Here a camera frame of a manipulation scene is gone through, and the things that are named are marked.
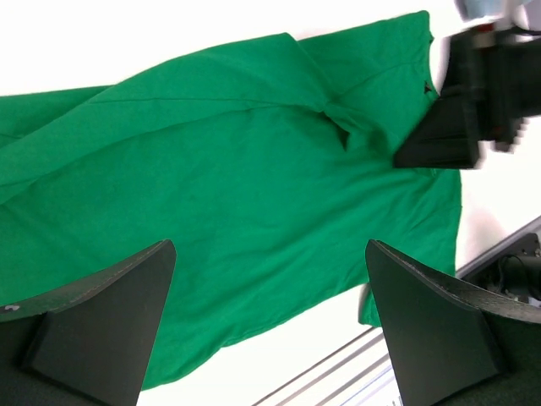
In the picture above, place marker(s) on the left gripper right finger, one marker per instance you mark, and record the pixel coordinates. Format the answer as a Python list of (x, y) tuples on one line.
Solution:
[(451, 342)]

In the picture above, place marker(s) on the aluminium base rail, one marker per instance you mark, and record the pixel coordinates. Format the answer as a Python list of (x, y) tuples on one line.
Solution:
[(360, 372)]

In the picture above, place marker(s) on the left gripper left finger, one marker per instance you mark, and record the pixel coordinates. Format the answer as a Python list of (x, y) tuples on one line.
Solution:
[(88, 342)]

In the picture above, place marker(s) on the blue grey t shirt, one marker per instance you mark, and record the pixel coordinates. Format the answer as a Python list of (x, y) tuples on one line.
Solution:
[(478, 9)]

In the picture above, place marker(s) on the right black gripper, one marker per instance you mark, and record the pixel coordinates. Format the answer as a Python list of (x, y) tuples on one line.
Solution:
[(491, 85)]

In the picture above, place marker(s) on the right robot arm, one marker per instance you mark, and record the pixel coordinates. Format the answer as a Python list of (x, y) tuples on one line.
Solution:
[(526, 14)]

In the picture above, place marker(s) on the green t shirt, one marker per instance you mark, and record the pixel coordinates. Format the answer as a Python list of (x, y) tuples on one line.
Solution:
[(267, 163)]

